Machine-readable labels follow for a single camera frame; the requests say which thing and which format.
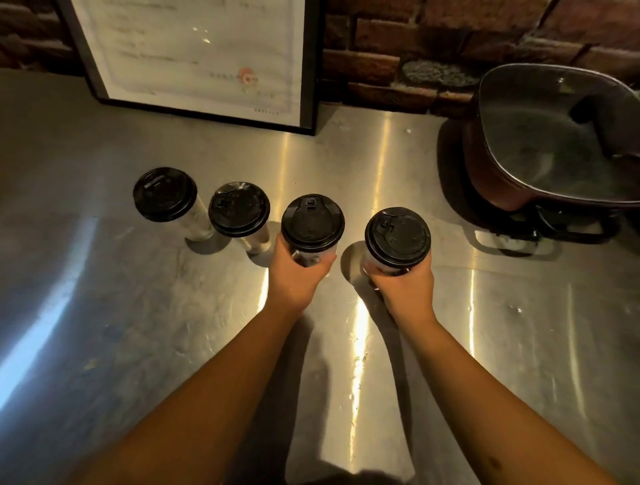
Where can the person's left hand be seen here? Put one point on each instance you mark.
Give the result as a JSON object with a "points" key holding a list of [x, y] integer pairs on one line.
{"points": [[292, 285]]}

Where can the person's left forearm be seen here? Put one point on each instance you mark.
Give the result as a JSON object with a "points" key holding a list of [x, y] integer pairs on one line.
{"points": [[210, 409]]}

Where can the person's right thumb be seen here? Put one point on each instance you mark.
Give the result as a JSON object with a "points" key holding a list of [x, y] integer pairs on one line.
{"points": [[371, 276]]}

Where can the person's right forearm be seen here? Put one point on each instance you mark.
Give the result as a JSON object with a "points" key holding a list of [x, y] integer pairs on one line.
{"points": [[480, 409]]}

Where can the person's right hand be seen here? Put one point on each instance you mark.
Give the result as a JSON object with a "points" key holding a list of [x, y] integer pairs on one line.
{"points": [[410, 297]]}

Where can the glass pot lid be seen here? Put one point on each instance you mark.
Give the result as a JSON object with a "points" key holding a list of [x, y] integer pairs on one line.
{"points": [[545, 135]]}

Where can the dark red electric pot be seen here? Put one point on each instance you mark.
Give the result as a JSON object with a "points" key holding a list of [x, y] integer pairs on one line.
{"points": [[492, 172]]}

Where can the person's left thumb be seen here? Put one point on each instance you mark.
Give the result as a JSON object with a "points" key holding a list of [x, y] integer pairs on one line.
{"points": [[327, 266]]}

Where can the black framed certificate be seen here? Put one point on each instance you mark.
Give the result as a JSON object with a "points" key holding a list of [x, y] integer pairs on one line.
{"points": [[200, 55]]}

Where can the clear cup with black lid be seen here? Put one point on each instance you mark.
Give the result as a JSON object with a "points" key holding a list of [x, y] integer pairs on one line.
{"points": [[239, 209], [397, 237], [164, 194], [312, 223]]}

